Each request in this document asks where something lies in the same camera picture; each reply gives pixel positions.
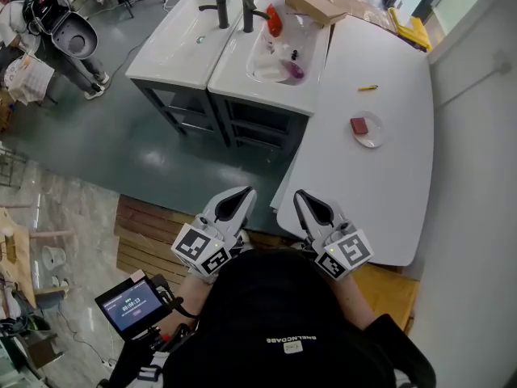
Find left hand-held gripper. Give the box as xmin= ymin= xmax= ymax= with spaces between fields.
xmin=170 ymin=186 xmax=258 ymax=278

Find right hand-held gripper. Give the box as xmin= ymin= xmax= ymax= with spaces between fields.
xmin=292 ymin=188 xmax=375 ymax=280

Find person's right forearm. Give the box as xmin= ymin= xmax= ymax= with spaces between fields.
xmin=334 ymin=275 xmax=380 ymax=331

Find person's left forearm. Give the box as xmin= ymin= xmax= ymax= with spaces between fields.
xmin=176 ymin=275 xmax=217 ymax=318

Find yellow-brown cardboard sheet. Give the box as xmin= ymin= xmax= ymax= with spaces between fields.
xmin=354 ymin=263 xmax=421 ymax=335

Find person's black t-shirt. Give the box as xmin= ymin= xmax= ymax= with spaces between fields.
xmin=107 ymin=248 xmax=438 ymax=388

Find black chest monitor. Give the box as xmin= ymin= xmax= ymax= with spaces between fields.
xmin=94 ymin=272 xmax=185 ymax=344

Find small white bucket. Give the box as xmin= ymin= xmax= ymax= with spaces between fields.
xmin=41 ymin=245 xmax=67 ymax=270

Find black faucet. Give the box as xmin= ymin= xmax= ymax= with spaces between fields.
xmin=241 ymin=0 xmax=272 ymax=34
xmin=197 ymin=0 xmax=231 ymax=30

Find orange bottle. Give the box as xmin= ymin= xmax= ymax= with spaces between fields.
xmin=265 ymin=3 xmax=284 ymax=39

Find yellow folded boards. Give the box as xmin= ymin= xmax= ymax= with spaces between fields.
xmin=386 ymin=7 xmax=434 ymax=53

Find wooden workbench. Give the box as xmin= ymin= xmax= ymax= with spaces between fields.
xmin=0 ymin=206 xmax=38 ymax=310

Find flat cardboard sheets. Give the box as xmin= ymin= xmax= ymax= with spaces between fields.
xmin=320 ymin=0 xmax=400 ymax=35

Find brown cardboard box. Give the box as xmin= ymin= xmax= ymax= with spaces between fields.
xmin=284 ymin=0 xmax=349 ymax=28

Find grey toilet-shaped appliance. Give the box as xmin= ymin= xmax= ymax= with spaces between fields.
xmin=23 ymin=0 xmax=100 ymax=61

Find checked cloth bag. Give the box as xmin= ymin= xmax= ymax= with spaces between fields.
xmin=3 ymin=53 xmax=57 ymax=107

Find black sink cabinet frame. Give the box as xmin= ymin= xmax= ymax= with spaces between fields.
xmin=129 ymin=78 xmax=221 ymax=137
xmin=207 ymin=88 xmax=311 ymax=162

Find black monitor cable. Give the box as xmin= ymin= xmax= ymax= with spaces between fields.
xmin=171 ymin=295 xmax=203 ymax=319

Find white harness strap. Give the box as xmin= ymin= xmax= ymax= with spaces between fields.
xmin=135 ymin=352 xmax=173 ymax=384

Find white wall conduit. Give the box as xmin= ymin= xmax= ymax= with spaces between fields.
xmin=437 ymin=69 xmax=502 ymax=109

